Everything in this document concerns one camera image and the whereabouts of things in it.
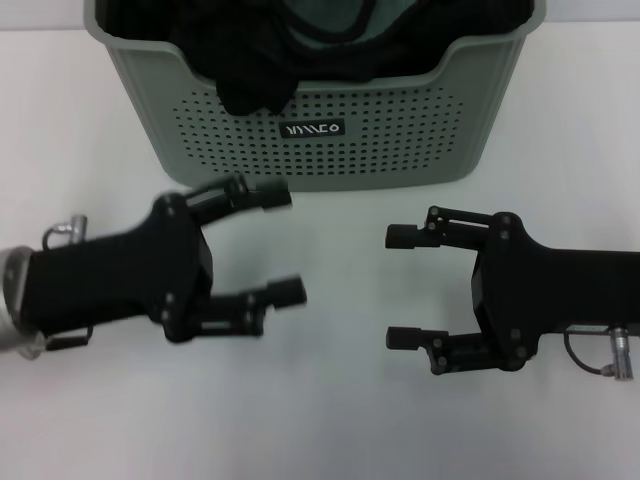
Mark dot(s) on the sage green perforated storage box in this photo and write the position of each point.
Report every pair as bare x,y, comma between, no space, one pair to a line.
400,140

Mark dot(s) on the teal towel with scalloped trim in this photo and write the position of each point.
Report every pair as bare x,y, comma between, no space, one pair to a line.
325,25

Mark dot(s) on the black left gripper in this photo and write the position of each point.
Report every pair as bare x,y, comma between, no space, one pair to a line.
115,275

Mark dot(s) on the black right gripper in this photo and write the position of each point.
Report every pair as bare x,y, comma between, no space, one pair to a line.
560,290

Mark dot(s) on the black cloth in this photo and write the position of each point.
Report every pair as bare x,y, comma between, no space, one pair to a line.
250,75

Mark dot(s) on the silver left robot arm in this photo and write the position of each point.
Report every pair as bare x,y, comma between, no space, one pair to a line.
10,300

